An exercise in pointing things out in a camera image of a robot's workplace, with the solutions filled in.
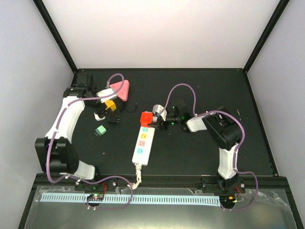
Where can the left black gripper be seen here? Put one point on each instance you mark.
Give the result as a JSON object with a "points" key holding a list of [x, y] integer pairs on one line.
{"points": [[101, 114]]}

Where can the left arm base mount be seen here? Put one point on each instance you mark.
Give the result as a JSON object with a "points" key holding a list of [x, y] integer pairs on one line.
{"points": [[108, 185]]}

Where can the pink triangular power strip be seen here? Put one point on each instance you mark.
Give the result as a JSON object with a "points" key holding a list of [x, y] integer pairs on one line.
{"points": [[123, 93]]}

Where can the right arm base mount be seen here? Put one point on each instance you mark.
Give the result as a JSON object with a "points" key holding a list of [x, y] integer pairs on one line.
{"points": [[215, 184]]}

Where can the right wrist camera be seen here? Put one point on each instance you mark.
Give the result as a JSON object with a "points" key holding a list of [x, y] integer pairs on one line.
{"points": [[159, 110]]}

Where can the white slotted cable duct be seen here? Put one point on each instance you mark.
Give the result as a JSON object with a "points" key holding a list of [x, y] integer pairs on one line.
{"points": [[135, 199]]}

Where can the white long power strip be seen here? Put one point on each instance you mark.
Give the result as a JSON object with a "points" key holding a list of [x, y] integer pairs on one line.
{"points": [[143, 146]]}

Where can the red cube socket adapter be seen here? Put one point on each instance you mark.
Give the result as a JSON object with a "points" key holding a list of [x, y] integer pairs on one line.
{"points": [[146, 119]]}

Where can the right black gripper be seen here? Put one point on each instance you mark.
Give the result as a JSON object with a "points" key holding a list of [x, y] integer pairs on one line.
{"points": [[163, 124]]}

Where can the yellow cube socket adapter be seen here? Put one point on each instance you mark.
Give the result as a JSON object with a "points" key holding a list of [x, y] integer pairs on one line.
{"points": [[110, 105]]}

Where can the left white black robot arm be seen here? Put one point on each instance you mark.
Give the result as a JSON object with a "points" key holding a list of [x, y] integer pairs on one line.
{"points": [[55, 151]]}

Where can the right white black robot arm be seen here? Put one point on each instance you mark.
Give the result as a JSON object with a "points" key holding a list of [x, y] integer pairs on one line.
{"points": [[224, 131]]}

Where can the green white plug adapter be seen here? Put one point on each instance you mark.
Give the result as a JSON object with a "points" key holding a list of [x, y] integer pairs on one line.
{"points": [[101, 130]]}

